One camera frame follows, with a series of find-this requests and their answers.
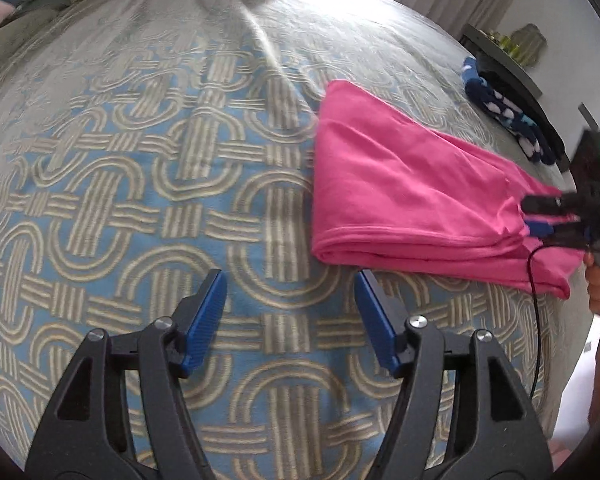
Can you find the blue beige patterned bedspread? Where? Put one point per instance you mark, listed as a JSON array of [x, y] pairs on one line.
[[144, 143]]

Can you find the person's right hand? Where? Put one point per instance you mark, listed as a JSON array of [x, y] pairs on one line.
[[592, 276]]

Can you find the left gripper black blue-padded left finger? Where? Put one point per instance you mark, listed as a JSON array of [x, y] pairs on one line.
[[85, 431]]

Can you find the pink pants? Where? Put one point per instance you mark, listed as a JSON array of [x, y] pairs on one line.
[[392, 194]]

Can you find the dark wall shelf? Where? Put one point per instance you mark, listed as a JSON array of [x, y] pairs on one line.
[[491, 58]]

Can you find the navy white patterned clothing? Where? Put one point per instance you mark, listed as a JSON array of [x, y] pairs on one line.
[[524, 130]]

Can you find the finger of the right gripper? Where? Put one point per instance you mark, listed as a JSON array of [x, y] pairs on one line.
[[571, 234], [566, 205]]

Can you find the green decor on shelf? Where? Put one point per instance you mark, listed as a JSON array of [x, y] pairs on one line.
[[524, 45]]

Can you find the wall socket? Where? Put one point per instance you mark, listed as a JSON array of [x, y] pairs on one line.
[[588, 117]]

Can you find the black folded clothing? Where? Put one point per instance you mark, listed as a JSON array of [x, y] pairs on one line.
[[510, 87]]

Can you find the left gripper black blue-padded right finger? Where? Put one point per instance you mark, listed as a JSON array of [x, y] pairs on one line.
[[494, 431]]

